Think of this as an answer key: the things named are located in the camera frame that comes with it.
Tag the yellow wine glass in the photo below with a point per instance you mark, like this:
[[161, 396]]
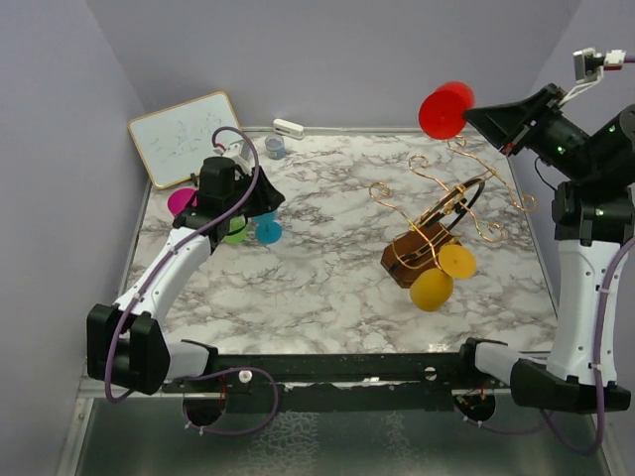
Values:
[[433, 287]]

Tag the white whiteboard eraser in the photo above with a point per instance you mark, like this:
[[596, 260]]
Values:
[[288, 129]]

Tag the small whiteboard with wooden frame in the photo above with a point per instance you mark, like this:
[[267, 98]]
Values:
[[173, 142]]

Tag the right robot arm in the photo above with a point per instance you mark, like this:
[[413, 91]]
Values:
[[593, 212]]

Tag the red wine glass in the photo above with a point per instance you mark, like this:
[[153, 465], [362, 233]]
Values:
[[441, 114]]

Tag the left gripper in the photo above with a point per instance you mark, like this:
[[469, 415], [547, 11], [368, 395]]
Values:
[[267, 196]]

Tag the green wine glass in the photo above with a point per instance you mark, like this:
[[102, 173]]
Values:
[[237, 230]]

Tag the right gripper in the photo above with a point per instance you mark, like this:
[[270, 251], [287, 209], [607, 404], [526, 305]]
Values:
[[509, 125]]

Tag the blue wine glass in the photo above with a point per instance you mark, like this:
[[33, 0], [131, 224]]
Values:
[[267, 229]]

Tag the gold wire wine glass rack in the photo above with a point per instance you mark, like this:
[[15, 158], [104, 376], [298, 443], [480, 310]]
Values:
[[419, 248]]

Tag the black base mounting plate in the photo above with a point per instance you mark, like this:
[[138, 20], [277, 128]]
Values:
[[326, 383]]

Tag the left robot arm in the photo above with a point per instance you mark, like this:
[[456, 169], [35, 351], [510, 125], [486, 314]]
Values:
[[126, 346]]

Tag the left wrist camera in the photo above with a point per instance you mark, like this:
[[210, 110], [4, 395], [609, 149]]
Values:
[[239, 152]]

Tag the magenta wine glass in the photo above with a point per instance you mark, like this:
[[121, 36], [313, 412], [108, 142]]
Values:
[[182, 199]]

